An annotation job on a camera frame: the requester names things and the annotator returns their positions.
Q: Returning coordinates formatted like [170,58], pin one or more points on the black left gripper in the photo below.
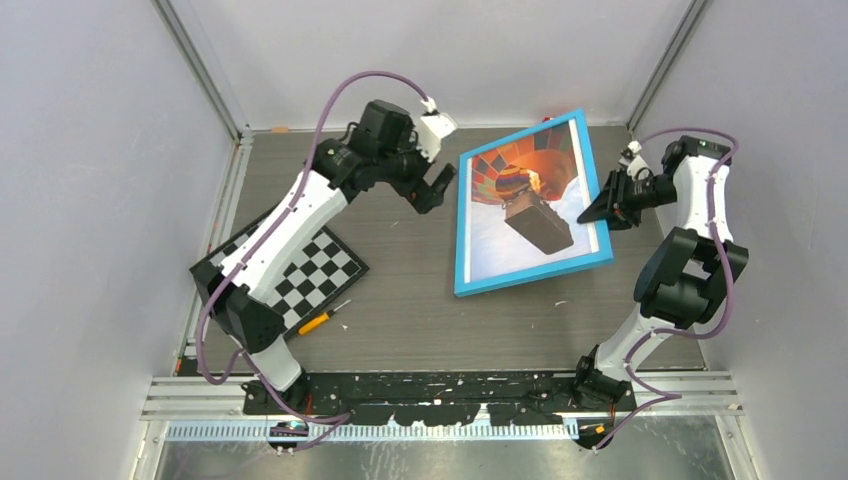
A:
[417,191]

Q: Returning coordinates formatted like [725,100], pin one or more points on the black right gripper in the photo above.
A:
[613,202]

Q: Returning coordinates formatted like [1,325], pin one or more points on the blue picture frame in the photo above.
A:
[518,202]

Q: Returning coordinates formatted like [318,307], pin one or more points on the orange handled screwdriver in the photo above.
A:
[319,320]

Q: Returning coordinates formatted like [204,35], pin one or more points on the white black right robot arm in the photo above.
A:
[687,280]

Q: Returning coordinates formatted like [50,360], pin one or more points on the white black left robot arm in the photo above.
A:
[384,146]

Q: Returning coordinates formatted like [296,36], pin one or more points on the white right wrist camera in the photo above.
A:
[633,163]

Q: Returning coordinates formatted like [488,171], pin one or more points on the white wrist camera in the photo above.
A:
[633,163]
[432,128]

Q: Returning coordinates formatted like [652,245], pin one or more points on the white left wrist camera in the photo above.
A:
[432,128]

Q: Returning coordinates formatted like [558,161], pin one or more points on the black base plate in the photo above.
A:
[433,398]

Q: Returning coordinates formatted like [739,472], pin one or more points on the aluminium front rail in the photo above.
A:
[190,409]

